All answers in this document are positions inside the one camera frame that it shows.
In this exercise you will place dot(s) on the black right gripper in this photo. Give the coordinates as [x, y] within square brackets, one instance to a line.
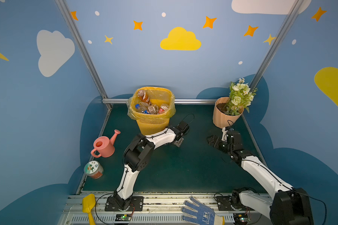
[214, 141]

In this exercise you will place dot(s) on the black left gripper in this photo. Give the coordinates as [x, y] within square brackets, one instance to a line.
[183, 127]

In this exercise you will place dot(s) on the amber tea bottle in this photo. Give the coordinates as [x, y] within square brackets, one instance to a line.
[143, 96]

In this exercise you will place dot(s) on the red-label red-cap water bottle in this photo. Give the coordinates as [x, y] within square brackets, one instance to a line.
[163, 108]

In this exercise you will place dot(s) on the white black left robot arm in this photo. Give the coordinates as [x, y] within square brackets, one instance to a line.
[138, 155]

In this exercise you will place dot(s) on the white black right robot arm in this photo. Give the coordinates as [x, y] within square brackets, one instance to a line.
[285, 206]

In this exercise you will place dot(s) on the yellow slatted waste bin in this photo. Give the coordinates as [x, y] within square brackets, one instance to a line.
[151, 126]

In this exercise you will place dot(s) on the yellow plastic bin liner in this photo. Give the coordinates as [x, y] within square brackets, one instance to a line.
[157, 97]

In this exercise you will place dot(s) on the pink ribbed flower pot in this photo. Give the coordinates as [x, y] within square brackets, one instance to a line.
[221, 119]

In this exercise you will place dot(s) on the white green artificial flowers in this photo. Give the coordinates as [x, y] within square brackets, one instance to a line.
[241, 97]

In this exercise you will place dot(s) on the blue dotted work glove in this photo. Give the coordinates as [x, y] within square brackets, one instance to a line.
[197, 213]

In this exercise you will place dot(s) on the pink watering can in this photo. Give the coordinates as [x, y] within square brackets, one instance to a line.
[104, 146]

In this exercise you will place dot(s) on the round jar floral lid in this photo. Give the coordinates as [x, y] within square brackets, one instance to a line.
[93, 169]

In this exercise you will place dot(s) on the yellow toy shovel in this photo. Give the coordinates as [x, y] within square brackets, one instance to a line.
[88, 203]

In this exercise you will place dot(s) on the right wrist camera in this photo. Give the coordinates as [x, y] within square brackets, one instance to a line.
[224, 131]

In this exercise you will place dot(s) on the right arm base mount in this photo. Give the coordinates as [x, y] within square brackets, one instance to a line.
[229, 203]

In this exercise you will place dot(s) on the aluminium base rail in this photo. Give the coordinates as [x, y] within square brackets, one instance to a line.
[157, 209]

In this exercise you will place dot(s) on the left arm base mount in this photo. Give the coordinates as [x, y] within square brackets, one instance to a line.
[130, 204]

